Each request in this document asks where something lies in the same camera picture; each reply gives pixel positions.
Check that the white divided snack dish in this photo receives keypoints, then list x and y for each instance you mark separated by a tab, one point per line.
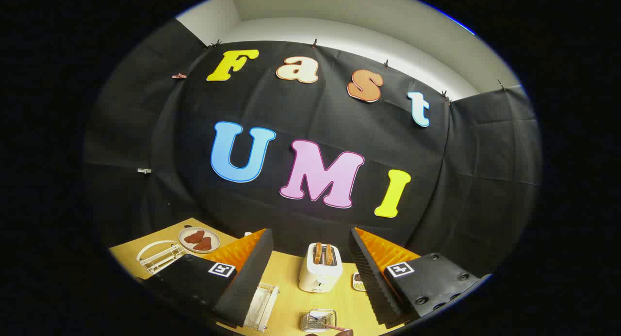
358	281

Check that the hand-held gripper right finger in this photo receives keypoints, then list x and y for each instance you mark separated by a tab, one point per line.
371	278

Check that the white toaster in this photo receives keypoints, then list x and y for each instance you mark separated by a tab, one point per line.
318	278

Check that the silver clip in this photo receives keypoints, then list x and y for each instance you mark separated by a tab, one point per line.
144	170

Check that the brown toast slice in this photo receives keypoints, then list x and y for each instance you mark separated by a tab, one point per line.
318	253
329	254

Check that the pink clip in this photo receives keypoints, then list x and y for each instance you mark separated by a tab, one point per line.
178	76

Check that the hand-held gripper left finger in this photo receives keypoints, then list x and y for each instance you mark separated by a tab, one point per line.
252	278

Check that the white dish rack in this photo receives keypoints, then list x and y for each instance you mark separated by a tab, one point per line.
157	261

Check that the small grey plate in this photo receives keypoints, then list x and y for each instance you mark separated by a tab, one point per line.
216	239

